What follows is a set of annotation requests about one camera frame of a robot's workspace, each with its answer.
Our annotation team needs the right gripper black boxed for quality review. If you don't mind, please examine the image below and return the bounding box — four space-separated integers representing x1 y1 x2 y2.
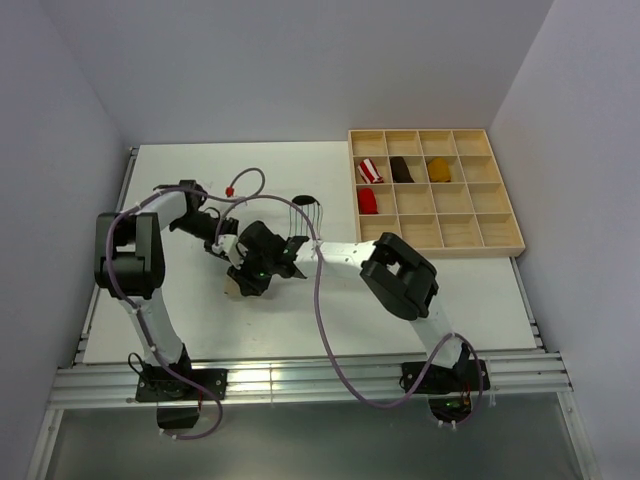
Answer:
228 249 276 298

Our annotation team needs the white black striped sock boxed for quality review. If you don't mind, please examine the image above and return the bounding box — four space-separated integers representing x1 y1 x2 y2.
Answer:
288 194 323 238

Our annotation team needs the beige brown striped sock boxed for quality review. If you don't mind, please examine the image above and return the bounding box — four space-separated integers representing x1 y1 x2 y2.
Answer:
224 277 271 299

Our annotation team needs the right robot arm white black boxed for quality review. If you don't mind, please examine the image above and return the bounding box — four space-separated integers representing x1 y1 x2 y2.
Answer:
223 221 470 390

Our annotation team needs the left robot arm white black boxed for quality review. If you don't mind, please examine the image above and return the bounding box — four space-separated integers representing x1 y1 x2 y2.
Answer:
94 180 239 399

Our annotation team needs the red white striped rolled sock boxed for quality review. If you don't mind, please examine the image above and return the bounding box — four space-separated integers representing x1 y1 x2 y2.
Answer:
356 158 384 184

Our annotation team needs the dark brown rolled sock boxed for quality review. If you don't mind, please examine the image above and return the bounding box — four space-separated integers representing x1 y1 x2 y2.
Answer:
389 156 414 184

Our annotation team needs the wooden compartment tray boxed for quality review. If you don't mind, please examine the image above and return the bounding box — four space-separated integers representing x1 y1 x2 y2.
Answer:
348 129 525 258

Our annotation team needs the mustard yellow rolled sock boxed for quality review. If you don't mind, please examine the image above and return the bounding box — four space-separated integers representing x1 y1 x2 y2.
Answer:
427 157 451 183

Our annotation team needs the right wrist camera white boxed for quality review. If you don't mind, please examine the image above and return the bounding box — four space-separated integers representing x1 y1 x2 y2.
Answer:
211 234 247 269

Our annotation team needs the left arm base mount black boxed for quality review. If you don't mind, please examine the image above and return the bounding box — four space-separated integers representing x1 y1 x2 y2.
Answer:
127 352 228 433

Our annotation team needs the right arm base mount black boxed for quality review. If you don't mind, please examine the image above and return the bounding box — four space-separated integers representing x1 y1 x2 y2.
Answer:
399 358 491 427

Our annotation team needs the aluminium rail frame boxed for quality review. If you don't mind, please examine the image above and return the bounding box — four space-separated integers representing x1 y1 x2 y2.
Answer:
27 144 601 480

